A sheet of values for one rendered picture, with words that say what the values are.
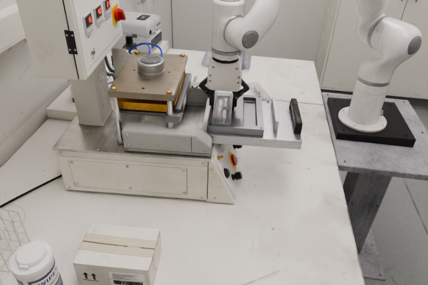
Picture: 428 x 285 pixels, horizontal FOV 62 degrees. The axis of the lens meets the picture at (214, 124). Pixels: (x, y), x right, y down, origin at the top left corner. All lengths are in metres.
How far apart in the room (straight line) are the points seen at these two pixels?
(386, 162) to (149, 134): 0.88
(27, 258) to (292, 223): 0.70
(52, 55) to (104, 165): 0.35
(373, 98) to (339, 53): 1.72
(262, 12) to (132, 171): 0.58
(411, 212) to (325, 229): 1.38
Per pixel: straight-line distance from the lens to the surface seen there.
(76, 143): 1.12
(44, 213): 1.20
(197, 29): 3.57
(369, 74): 1.45
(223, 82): 1.04
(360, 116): 1.53
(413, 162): 1.51
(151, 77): 1.05
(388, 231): 2.29
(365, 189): 1.76
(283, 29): 3.50
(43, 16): 0.94
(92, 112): 1.16
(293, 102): 1.16
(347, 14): 3.08
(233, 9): 0.94
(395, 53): 1.37
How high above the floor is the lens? 1.58
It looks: 34 degrees down
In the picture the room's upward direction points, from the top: 2 degrees clockwise
